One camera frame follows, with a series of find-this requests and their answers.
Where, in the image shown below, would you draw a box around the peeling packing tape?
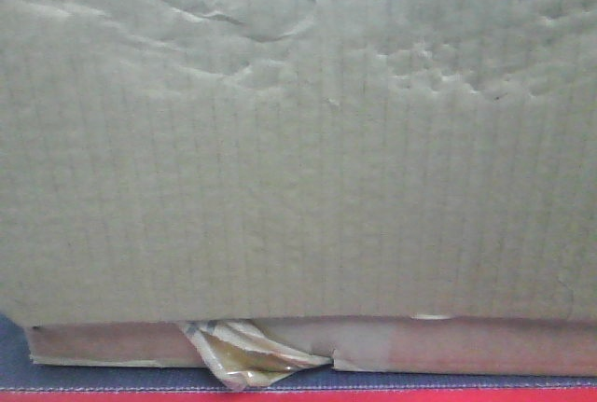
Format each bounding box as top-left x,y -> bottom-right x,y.
177,320 -> 333,392

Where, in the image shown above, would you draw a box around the worn cardboard box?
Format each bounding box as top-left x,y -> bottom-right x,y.
1,0 -> 596,376

